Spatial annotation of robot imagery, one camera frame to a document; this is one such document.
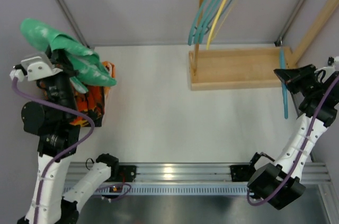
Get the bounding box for blue hanger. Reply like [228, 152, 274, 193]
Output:
[279, 46, 288, 119]

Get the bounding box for orange camouflage trousers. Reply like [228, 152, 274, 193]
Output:
[75, 85, 106, 127]

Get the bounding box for green trousers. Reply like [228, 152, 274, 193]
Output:
[20, 18, 117, 94]

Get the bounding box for yellow hanger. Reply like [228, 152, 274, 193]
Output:
[206, 0, 237, 50]

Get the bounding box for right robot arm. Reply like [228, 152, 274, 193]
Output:
[247, 64, 338, 210]

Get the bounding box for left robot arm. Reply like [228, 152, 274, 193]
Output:
[12, 48, 119, 223]

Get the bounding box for empty teal hanger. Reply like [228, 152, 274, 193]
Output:
[188, 0, 221, 45]
[188, 0, 216, 46]

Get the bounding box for wooden clothes rack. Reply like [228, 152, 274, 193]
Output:
[189, 0, 338, 91]

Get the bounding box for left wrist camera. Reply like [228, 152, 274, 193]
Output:
[10, 52, 63, 82]

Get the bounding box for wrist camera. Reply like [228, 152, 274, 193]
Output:
[10, 52, 63, 82]
[316, 56, 338, 77]

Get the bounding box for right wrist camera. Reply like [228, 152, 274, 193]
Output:
[316, 56, 338, 77]

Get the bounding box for right aluminium frame post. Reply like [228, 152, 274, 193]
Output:
[274, 0, 306, 47]

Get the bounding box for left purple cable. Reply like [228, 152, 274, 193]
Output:
[12, 77, 132, 224]

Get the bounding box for purple cable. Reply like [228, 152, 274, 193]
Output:
[246, 71, 339, 207]
[12, 77, 132, 224]

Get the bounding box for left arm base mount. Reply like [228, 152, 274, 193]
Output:
[106, 165, 137, 183]

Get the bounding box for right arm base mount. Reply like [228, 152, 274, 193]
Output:
[230, 164, 256, 182]

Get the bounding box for aluminium corner frame post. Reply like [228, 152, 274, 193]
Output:
[55, 0, 91, 48]

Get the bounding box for aluminium mounting rail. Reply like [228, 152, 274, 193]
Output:
[63, 162, 332, 183]

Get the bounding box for grey slotted cable duct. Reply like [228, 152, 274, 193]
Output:
[63, 183, 255, 196]

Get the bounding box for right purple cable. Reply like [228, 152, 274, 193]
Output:
[246, 71, 339, 207]

